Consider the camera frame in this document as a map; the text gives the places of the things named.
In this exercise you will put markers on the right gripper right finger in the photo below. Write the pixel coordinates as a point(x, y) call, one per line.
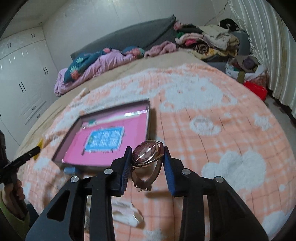
point(230, 218)

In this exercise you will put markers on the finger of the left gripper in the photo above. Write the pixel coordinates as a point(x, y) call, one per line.
point(15, 164)

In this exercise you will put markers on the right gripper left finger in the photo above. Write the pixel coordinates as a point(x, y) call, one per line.
point(64, 217)

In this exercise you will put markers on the earring card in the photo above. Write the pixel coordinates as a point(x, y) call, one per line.
point(122, 211)

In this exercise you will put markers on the rose gold wristwatch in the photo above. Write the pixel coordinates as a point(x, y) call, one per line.
point(144, 155)

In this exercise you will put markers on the person's left hand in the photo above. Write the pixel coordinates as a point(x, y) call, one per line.
point(10, 194)

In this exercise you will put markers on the pink-lined shallow cardboard box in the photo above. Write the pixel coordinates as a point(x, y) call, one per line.
point(98, 138)

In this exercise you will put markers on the orange white plaid blanket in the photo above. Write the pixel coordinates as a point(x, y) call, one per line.
point(215, 125)

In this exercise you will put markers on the white wardrobe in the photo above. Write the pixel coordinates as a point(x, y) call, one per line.
point(28, 76)

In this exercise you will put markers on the pink floral duvet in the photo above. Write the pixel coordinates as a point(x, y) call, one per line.
point(89, 65)

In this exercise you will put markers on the red plastic bag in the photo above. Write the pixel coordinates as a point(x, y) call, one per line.
point(260, 91)

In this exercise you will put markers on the bag of clothes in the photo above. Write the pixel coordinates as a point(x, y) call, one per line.
point(247, 69)

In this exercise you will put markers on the grey headboard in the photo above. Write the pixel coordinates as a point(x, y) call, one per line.
point(144, 35)

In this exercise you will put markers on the pink fuzzy garment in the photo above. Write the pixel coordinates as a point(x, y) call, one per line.
point(165, 47)

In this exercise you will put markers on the pile of folded clothes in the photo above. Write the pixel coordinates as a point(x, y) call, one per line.
point(210, 40)

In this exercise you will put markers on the white striped curtain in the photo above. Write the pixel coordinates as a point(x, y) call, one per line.
point(272, 44)

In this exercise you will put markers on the blue ring box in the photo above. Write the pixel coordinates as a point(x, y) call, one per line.
point(71, 170)

